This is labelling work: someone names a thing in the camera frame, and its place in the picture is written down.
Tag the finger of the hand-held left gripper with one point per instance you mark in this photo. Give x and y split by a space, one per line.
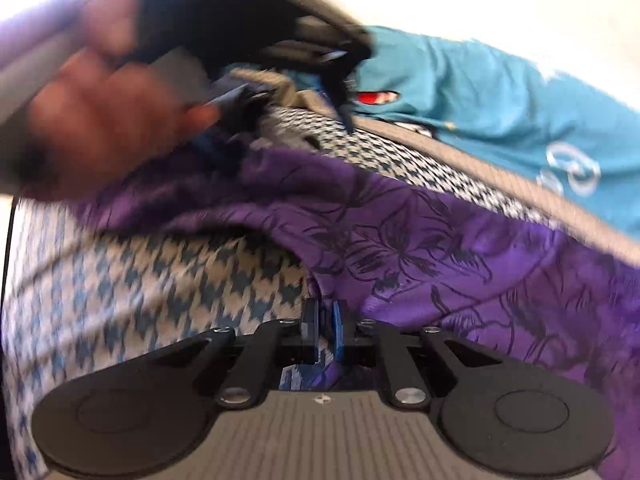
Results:
345 47

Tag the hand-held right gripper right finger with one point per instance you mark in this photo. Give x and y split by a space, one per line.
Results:
338 330

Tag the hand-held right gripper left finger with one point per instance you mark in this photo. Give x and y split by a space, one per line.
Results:
312 325

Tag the purple floral top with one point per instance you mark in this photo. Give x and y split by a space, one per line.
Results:
425 240

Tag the person's left hand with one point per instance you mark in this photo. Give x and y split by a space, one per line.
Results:
100 125

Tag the grey patterned folded garment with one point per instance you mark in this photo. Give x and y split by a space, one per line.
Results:
285 135

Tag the teal airplane printed bedsheet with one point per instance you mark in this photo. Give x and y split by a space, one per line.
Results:
475 100

